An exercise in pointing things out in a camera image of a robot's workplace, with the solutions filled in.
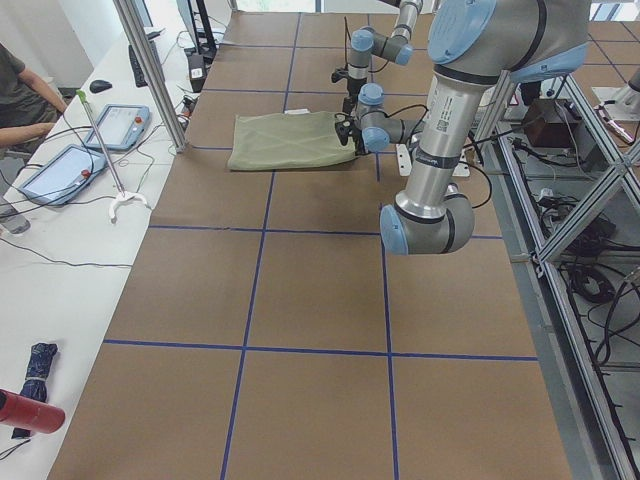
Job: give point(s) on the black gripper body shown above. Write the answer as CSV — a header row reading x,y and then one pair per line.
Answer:
x,y
353,132
348,104

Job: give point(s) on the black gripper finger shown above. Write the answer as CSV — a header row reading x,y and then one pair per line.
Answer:
x,y
348,105

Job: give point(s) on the olive green long-sleeve shirt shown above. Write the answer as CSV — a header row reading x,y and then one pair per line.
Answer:
x,y
282,141

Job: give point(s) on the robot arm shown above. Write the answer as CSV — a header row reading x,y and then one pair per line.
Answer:
x,y
366,43
470,44

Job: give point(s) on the white shirt price tag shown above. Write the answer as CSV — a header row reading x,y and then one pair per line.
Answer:
x,y
300,111

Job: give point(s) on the brown cardboard box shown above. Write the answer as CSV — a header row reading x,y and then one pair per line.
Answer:
x,y
550,123

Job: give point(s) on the far teach pendant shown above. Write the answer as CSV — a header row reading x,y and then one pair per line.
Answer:
x,y
121,126

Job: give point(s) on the teach pendant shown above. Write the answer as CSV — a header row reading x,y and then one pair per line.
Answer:
x,y
63,177
121,126

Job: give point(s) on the black computer mouse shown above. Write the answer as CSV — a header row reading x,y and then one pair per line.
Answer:
x,y
99,85

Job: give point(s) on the reacher grabber stick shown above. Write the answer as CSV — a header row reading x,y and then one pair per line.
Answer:
x,y
123,196

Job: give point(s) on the near teach pendant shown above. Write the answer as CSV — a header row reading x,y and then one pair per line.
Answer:
x,y
63,177

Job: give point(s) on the seated person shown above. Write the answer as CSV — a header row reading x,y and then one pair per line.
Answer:
x,y
30,108

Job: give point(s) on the folded dark blue umbrella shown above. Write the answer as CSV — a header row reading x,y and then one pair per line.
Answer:
x,y
37,372

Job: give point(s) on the red cylinder bottle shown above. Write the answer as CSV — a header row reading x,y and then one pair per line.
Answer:
x,y
28,414

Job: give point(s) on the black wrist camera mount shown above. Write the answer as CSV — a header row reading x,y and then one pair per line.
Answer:
x,y
343,127
339,74

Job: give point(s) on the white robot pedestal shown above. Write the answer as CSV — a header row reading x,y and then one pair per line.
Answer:
x,y
407,155

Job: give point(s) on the aluminium frame post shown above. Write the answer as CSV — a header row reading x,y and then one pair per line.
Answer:
x,y
134,30

